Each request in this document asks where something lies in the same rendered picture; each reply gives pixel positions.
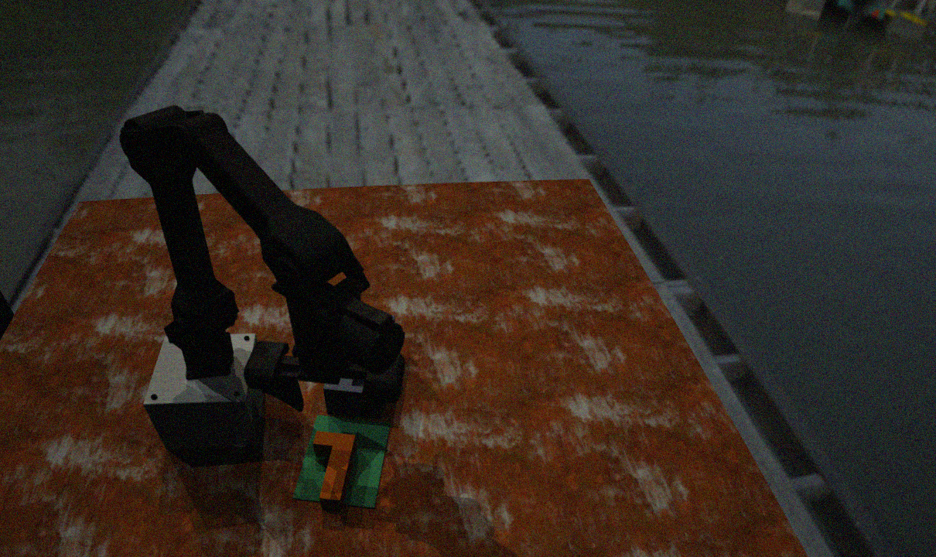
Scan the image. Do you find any orange l-shaped part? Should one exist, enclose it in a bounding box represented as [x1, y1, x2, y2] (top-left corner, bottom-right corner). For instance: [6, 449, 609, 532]
[313, 431, 357, 511]

